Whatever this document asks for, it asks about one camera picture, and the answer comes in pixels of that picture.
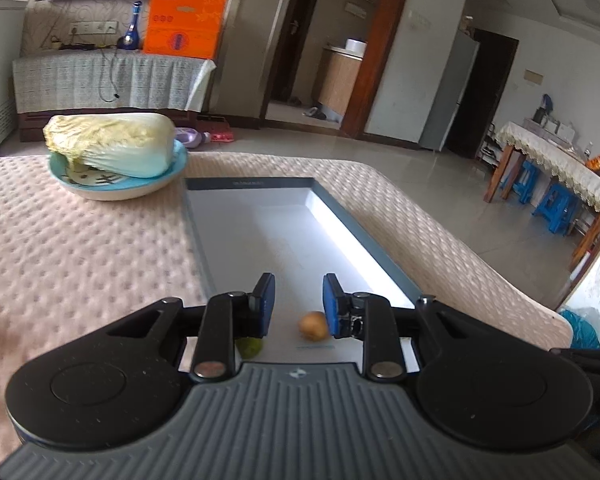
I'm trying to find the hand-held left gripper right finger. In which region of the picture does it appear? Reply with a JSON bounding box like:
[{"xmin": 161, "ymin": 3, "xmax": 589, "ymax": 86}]
[{"xmin": 322, "ymin": 273, "xmax": 501, "ymax": 380}]

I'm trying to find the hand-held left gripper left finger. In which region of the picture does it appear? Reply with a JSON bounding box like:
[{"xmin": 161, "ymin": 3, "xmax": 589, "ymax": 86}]
[{"xmin": 97, "ymin": 272, "xmax": 276, "ymax": 384}]

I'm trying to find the green fruit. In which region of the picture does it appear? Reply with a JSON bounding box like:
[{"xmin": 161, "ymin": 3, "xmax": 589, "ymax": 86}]
[{"xmin": 236, "ymin": 337, "xmax": 265, "ymax": 360}]

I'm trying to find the grey shallow box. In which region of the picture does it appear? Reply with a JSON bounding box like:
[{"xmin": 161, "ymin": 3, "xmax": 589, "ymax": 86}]
[{"xmin": 182, "ymin": 176, "xmax": 424, "ymax": 366}]

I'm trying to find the purple plastic toy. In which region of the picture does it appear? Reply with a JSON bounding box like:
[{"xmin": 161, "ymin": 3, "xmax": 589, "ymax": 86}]
[{"xmin": 174, "ymin": 127, "xmax": 204, "ymax": 150}]

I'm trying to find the blue and white bowl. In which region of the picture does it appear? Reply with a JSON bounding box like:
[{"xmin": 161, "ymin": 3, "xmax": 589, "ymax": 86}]
[{"xmin": 48, "ymin": 139, "xmax": 189, "ymax": 202}]

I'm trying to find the wooden dining table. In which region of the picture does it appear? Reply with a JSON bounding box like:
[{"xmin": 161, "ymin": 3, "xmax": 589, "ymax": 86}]
[{"xmin": 482, "ymin": 121, "xmax": 600, "ymax": 271}]

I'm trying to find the napa cabbage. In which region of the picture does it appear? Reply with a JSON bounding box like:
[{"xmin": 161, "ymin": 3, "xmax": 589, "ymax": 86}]
[{"xmin": 43, "ymin": 112, "xmax": 177, "ymax": 179}]

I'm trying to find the wooden kitchen cabinet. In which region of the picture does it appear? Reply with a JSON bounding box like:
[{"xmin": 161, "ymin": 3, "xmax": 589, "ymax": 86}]
[{"xmin": 312, "ymin": 46, "xmax": 366, "ymax": 116}]

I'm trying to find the blue plastic stool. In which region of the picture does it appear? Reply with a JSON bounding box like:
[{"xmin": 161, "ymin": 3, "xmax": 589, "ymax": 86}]
[
  {"xmin": 500, "ymin": 160, "xmax": 539, "ymax": 205},
  {"xmin": 532, "ymin": 180, "xmax": 582, "ymax": 235}
]

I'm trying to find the teal plastic bag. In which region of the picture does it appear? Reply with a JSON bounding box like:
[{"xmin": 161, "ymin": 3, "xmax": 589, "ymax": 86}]
[{"xmin": 560, "ymin": 309, "xmax": 600, "ymax": 350}]

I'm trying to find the lace tablecloth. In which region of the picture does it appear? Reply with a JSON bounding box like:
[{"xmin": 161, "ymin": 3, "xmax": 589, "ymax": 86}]
[{"xmin": 495, "ymin": 121, "xmax": 600, "ymax": 219}]

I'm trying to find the lace cabinet cloth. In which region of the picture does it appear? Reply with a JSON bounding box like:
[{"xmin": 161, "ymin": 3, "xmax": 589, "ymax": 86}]
[{"xmin": 12, "ymin": 50, "xmax": 217, "ymax": 114}]

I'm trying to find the orange gift box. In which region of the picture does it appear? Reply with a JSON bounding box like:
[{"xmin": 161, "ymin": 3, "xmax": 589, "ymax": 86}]
[{"xmin": 142, "ymin": 0, "xmax": 228, "ymax": 60}]

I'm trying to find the blue glass bottle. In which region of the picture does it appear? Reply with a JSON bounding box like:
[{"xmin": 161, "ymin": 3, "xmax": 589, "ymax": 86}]
[{"xmin": 117, "ymin": 1, "xmax": 144, "ymax": 52}]

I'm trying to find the black power strip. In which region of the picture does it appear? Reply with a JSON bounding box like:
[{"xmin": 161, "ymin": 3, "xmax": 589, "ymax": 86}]
[{"xmin": 49, "ymin": 39, "xmax": 97, "ymax": 51}]

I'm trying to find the brown wooden door frame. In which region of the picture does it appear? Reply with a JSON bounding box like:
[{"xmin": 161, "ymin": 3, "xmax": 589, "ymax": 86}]
[{"xmin": 340, "ymin": 0, "xmax": 419, "ymax": 140}]

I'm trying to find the black cable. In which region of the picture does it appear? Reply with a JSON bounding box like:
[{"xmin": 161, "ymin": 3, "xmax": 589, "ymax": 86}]
[{"xmin": 97, "ymin": 46, "xmax": 122, "ymax": 102}]

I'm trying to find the white wall socket panel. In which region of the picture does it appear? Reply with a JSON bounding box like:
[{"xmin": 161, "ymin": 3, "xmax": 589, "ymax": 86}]
[{"xmin": 70, "ymin": 20, "xmax": 119, "ymax": 36}]

